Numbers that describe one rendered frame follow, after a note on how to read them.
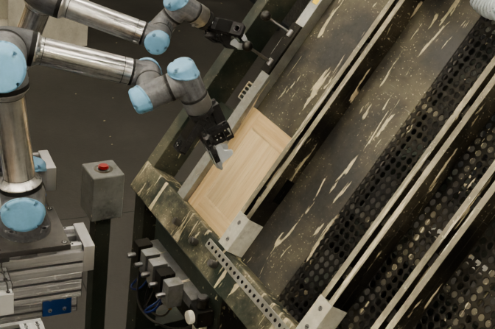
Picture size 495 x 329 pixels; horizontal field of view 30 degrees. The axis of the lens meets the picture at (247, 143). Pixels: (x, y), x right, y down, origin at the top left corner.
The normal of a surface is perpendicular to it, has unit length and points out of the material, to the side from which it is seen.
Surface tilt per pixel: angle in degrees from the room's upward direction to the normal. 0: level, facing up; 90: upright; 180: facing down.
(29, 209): 97
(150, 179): 57
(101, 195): 90
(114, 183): 90
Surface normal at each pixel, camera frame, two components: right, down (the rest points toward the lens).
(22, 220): 0.18, 0.57
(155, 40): -0.03, 0.44
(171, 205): -0.66, -0.38
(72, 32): 0.40, 0.45
